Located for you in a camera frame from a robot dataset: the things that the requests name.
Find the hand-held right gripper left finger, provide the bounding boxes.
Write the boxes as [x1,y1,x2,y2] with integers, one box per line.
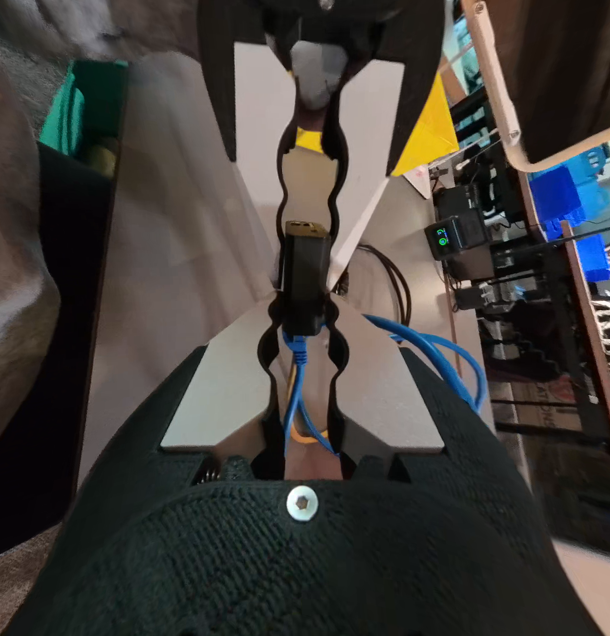
[160,292,286,458]

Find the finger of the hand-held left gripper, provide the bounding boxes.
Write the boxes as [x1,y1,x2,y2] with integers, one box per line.
[234,42,300,291]
[324,59,405,291]

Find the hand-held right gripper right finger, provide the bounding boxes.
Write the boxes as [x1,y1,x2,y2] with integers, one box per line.
[325,294,446,459]

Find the blue ethernet cable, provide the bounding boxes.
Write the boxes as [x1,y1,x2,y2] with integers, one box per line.
[282,313,488,458]

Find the black network switch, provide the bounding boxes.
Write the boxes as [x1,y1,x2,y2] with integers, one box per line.
[280,220,332,337]

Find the yellow storage bin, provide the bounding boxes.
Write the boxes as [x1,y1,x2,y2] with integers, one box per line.
[295,71,461,178]

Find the black power station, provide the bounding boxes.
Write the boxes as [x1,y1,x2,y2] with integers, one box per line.
[423,208,490,262]

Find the dark panel with pale rim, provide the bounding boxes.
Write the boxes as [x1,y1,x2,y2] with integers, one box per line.
[461,0,610,173]

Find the green storage bin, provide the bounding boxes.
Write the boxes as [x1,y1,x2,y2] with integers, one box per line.
[38,59,130,166]

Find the blue storage bin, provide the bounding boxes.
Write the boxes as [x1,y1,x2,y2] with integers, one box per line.
[575,234,610,282]
[528,165,587,235]

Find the yellow ethernet cable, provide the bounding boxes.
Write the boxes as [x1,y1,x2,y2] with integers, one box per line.
[286,363,330,444]

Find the black ethernet cable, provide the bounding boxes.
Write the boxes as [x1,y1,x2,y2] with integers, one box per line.
[342,243,413,330]

